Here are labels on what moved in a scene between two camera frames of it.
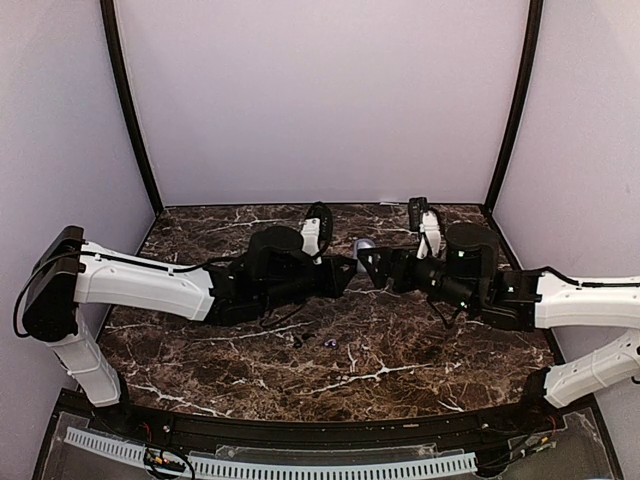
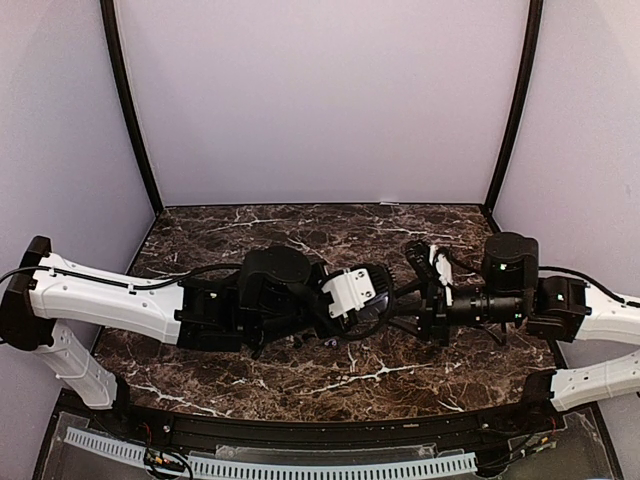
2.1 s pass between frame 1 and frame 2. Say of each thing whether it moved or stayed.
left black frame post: stayed
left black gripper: moved
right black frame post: stayed
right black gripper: moved
